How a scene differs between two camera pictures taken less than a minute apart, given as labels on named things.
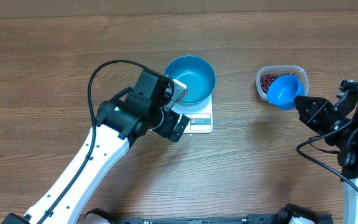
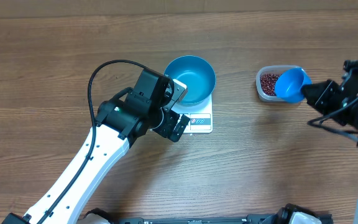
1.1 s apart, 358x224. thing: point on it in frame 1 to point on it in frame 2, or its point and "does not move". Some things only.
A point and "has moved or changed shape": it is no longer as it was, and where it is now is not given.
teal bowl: [196, 74] does not move
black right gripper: [319, 107] to [324, 91]
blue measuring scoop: [283, 91] has moved or changed shape
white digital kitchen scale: [201, 117] does not move
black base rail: [256, 219] does not move
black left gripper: [171, 119] does not move
